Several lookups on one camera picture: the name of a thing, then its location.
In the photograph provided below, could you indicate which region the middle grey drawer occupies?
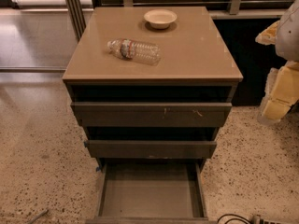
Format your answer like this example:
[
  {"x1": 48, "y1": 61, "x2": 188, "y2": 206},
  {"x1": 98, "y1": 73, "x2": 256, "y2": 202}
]
[{"x1": 84, "y1": 140, "x2": 217, "y2": 159}]

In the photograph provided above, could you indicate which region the black cable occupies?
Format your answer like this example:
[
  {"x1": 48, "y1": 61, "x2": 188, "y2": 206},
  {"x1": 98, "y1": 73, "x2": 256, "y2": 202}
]
[{"x1": 217, "y1": 213, "x2": 252, "y2": 224}]

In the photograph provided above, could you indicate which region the white bowl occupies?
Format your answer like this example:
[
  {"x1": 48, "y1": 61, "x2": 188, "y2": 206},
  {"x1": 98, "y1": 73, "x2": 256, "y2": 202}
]
[{"x1": 144, "y1": 9, "x2": 177, "y2": 29}]

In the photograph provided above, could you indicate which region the clear plastic water bottle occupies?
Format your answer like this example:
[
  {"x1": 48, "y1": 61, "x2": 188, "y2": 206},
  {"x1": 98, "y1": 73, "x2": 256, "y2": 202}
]
[{"x1": 107, "y1": 38, "x2": 161, "y2": 65}]

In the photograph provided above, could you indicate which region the bottom open grey drawer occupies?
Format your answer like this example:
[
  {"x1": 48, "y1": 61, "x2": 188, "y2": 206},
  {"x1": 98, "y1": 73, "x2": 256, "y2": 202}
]
[{"x1": 84, "y1": 162, "x2": 217, "y2": 224}]

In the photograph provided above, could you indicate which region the grey metal rod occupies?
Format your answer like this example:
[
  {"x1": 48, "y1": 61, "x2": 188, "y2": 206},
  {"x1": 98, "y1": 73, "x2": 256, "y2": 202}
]
[{"x1": 26, "y1": 209, "x2": 49, "y2": 224}]

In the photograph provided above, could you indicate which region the grey power strip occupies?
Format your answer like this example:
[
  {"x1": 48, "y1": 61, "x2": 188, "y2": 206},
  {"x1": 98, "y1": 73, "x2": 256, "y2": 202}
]
[{"x1": 251, "y1": 215, "x2": 298, "y2": 224}]

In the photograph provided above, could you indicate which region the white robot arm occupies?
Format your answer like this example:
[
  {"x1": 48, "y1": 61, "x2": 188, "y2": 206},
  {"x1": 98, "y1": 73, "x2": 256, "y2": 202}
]
[{"x1": 255, "y1": 0, "x2": 299, "y2": 125}]

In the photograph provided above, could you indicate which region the metal window frame post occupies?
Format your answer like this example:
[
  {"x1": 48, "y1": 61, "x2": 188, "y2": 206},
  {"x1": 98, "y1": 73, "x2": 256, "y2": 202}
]
[{"x1": 65, "y1": 0, "x2": 86, "y2": 41}]

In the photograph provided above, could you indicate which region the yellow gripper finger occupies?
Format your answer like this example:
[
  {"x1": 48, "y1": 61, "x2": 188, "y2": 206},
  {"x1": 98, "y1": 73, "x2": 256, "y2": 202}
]
[
  {"x1": 261, "y1": 62, "x2": 299, "y2": 121},
  {"x1": 255, "y1": 21, "x2": 279, "y2": 46}
]

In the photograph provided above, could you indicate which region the top grey drawer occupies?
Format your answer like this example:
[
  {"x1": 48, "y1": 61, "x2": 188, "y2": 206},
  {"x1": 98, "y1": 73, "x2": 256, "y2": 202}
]
[{"x1": 71, "y1": 102, "x2": 232, "y2": 128}]

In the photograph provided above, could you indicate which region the taupe drawer cabinet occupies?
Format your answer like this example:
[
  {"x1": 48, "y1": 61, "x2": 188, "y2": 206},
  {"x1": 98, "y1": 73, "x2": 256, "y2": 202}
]
[{"x1": 63, "y1": 7, "x2": 242, "y2": 165}]

